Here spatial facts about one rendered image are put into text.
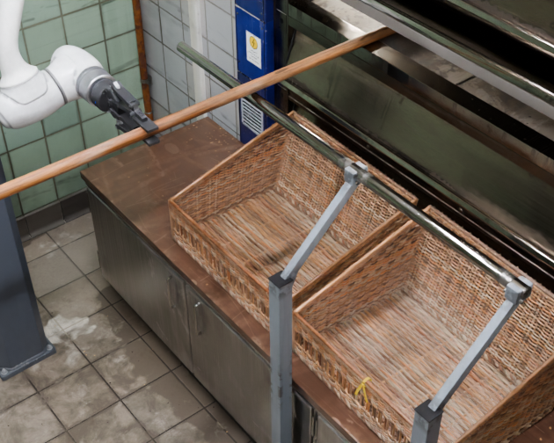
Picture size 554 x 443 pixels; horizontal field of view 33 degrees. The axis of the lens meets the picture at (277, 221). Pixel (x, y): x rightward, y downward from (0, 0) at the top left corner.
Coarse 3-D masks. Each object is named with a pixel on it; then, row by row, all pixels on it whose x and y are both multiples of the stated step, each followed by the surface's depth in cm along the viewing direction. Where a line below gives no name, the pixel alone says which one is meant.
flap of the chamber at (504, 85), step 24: (384, 0) 221; (408, 0) 223; (432, 0) 225; (384, 24) 214; (432, 24) 212; (456, 24) 214; (480, 24) 216; (432, 48) 205; (480, 48) 204; (504, 48) 206; (528, 48) 208; (480, 72) 196; (528, 72) 197; (552, 72) 198; (528, 96) 188
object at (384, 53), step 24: (312, 24) 262; (336, 24) 258; (360, 48) 250; (384, 48) 248; (384, 72) 246; (408, 72) 239; (432, 72) 239; (432, 96) 234; (456, 96) 230; (480, 120) 224; (504, 120) 222; (504, 144) 221; (528, 144) 214; (552, 144) 214; (552, 168) 211
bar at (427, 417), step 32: (256, 96) 232; (288, 128) 223; (352, 192) 212; (384, 192) 203; (320, 224) 212; (480, 256) 187; (288, 288) 214; (512, 288) 180; (288, 320) 221; (288, 352) 229; (480, 352) 184; (288, 384) 237; (448, 384) 185; (288, 416) 246; (416, 416) 186
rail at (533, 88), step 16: (368, 0) 216; (400, 16) 210; (432, 32) 204; (448, 48) 201; (464, 48) 198; (480, 64) 196; (496, 64) 193; (512, 80) 190; (528, 80) 188; (544, 96) 185
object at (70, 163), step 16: (368, 32) 249; (384, 32) 250; (336, 48) 243; (352, 48) 245; (304, 64) 237; (256, 80) 231; (272, 80) 233; (224, 96) 226; (240, 96) 228; (176, 112) 221; (192, 112) 222; (160, 128) 218; (112, 144) 212; (128, 144) 214; (64, 160) 206; (80, 160) 208; (32, 176) 202; (48, 176) 204; (0, 192) 199; (16, 192) 201
